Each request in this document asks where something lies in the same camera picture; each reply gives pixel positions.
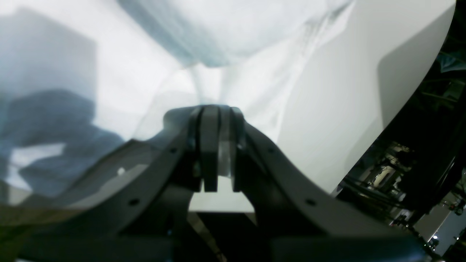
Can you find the white printed t-shirt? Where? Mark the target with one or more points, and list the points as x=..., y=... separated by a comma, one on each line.
x=81, y=78

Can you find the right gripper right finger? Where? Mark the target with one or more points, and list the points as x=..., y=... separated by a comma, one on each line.
x=300, y=221

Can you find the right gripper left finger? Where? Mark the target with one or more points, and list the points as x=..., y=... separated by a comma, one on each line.
x=146, y=221

